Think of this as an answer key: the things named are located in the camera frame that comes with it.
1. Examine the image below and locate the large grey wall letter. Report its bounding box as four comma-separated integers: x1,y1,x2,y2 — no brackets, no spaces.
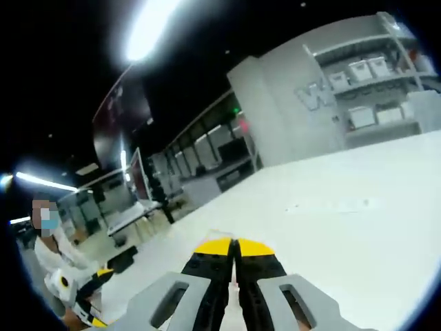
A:
294,81,334,111

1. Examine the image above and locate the dark hanging screen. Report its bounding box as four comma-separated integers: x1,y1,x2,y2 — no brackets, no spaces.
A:
92,67,153,172

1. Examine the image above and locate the person's left hand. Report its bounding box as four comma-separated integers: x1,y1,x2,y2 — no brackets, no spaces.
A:
63,308,91,331

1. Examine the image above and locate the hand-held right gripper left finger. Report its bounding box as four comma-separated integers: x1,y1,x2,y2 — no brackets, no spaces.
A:
106,237,234,331

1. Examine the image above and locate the grey shelving unit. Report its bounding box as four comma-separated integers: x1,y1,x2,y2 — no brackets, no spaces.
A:
302,12,441,142

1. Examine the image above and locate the person's body in white clothing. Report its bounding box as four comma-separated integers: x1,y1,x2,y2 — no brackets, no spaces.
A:
15,192,104,311

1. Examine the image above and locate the grey flat board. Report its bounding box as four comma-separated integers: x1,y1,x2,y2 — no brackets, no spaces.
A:
407,90,441,134

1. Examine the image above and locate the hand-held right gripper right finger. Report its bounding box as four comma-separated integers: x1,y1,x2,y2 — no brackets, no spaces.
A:
234,237,372,331

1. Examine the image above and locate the monitor with pink screen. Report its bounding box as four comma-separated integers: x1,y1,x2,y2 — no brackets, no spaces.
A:
129,147,152,201

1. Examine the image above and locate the black monitor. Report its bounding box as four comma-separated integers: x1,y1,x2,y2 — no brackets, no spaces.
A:
217,137,252,163

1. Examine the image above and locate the long bright ceiling light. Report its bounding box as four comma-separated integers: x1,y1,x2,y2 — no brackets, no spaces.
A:
124,0,183,63

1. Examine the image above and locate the grey desk with black legs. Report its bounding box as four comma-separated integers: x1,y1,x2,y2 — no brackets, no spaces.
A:
105,199,175,242

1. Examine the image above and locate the row of white storage bins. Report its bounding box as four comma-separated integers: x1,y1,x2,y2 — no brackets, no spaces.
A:
327,57,416,128

